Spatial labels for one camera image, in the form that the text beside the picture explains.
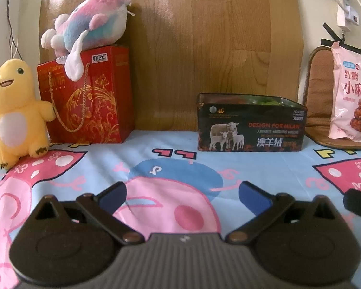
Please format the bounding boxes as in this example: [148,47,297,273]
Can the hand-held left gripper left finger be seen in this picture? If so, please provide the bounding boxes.
[33,181,145,246]

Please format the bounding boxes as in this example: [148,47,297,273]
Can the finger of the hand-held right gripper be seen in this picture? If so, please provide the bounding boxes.
[343,188,361,241]

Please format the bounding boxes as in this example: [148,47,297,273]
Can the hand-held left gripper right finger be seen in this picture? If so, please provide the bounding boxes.
[225,181,337,245]

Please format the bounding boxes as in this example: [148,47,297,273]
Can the black sheep print box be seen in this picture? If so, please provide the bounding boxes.
[197,93,308,152]

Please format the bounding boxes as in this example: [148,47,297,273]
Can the pig print bed sheet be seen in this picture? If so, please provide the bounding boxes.
[0,128,361,289]

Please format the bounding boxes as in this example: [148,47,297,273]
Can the red gift bag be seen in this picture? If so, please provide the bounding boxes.
[37,45,136,144]

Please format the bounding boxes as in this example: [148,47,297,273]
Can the large pink snack bag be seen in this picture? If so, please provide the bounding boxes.
[329,41,361,143]

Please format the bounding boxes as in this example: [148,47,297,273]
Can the brown chair cushion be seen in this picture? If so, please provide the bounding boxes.
[302,46,361,151]

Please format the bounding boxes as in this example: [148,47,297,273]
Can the yellow plush toy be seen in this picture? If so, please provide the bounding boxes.
[0,59,55,169]

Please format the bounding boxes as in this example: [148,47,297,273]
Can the wooden headboard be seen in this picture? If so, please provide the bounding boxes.
[39,0,305,131]

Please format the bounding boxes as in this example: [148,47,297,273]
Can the black tape strip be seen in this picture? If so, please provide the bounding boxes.
[323,22,342,40]
[320,38,361,54]

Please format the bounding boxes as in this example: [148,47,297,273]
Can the pastel plush toy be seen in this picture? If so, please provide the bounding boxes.
[40,0,136,82]

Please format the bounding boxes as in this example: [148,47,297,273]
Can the white wall adapter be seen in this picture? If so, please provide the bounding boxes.
[336,4,361,31]

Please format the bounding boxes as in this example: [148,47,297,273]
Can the black cable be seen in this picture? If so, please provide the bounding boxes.
[5,0,16,58]

